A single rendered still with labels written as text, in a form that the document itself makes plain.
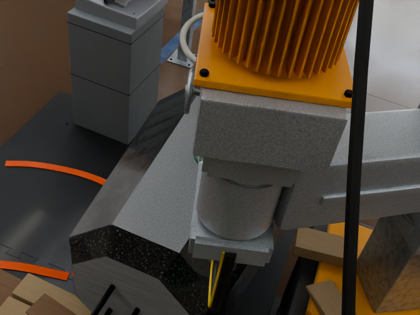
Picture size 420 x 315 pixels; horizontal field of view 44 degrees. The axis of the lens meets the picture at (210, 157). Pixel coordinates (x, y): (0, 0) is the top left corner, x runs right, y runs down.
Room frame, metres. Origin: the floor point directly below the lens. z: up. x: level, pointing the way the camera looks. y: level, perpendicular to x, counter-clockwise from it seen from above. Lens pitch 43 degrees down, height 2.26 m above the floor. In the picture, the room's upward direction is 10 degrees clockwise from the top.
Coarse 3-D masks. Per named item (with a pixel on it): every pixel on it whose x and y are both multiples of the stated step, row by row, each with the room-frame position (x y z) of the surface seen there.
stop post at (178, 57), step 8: (184, 0) 3.50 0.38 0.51; (192, 0) 3.48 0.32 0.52; (184, 8) 3.50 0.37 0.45; (192, 8) 3.49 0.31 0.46; (184, 16) 3.50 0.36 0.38; (192, 16) 3.51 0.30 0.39; (192, 24) 3.53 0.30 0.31; (192, 32) 3.55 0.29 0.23; (176, 56) 3.53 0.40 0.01; (184, 56) 3.49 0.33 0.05; (184, 64) 3.44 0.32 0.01; (192, 64) 3.46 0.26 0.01
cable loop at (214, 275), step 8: (224, 256) 0.77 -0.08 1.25; (232, 256) 0.76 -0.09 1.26; (216, 264) 0.93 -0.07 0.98; (224, 264) 0.76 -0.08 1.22; (232, 264) 0.76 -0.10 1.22; (216, 272) 0.91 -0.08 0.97; (224, 272) 0.76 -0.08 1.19; (216, 280) 0.77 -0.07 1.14; (224, 280) 0.76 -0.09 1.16; (216, 288) 0.77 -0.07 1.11; (224, 288) 0.76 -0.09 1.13; (208, 296) 0.83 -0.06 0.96; (216, 296) 0.76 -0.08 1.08; (224, 296) 0.77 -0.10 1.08; (208, 304) 0.80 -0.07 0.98; (216, 304) 0.76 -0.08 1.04; (216, 312) 0.77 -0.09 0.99
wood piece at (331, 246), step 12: (300, 228) 1.26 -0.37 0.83; (300, 240) 1.21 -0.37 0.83; (312, 240) 1.22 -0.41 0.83; (324, 240) 1.23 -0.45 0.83; (336, 240) 1.24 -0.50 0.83; (300, 252) 1.18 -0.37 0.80; (312, 252) 1.17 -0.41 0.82; (324, 252) 1.17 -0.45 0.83; (336, 252) 1.18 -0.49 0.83; (336, 264) 1.16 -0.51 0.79
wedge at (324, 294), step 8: (328, 280) 1.09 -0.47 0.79; (312, 288) 1.04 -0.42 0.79; (320, 288) 1.05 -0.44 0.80; (328, 288) 1.05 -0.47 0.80; (336, 288) 1.06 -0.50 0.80; (312, 296) 1.01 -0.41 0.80; (320, 296) 1.01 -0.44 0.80; (328, 296) 1.02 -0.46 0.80; (336, 296) 1.02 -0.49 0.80; (320, 304) 0.98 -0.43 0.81; (328, 304) 0.98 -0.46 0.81; (336, 304) 0.99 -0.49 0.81; (320, 312) 0.96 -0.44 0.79; (328, 312) 0.95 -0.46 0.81; (336, 312) 0.95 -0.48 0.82
